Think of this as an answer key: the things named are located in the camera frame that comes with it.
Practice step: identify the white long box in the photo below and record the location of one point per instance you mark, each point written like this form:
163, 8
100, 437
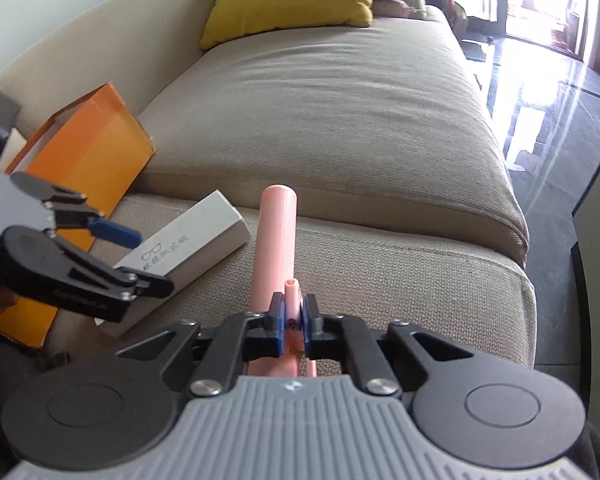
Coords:
190, 245

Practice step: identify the yellow pillow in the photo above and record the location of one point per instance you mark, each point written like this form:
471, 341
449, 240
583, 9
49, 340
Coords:
290, 0

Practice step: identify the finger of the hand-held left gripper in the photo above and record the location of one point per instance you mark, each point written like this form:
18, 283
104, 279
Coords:
105, 285
115, 232

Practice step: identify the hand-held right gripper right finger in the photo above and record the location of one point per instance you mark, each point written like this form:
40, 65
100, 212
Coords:
308, 325

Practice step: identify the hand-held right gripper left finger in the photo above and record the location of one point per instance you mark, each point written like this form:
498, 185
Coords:
279, 325

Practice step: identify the pink selfie stick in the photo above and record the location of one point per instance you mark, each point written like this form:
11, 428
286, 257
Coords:
279, 240

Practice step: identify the beige sofa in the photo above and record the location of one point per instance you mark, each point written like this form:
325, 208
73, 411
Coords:
330, 135

